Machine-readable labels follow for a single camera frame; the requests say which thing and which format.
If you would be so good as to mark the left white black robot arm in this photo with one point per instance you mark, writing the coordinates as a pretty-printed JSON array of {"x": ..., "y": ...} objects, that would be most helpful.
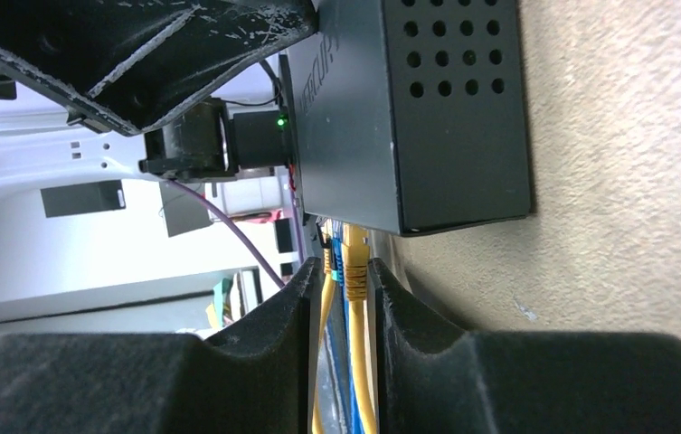
[{"x": 106, "y": 156}]

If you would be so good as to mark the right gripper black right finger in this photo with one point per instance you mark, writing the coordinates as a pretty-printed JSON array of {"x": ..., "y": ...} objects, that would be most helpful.
[{"x": 436, "y": 377}]

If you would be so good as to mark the black network switch box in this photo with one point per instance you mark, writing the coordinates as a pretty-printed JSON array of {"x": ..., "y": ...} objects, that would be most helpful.
[{"x": 409, "y": 116}]

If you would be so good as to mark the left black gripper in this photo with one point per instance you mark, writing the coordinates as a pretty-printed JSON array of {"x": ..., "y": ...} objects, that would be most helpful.
[{"x": 134, "y": 66}]

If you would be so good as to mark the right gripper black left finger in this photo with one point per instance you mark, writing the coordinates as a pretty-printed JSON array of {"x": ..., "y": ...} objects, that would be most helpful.
[{"x": 257, "y": 375}]

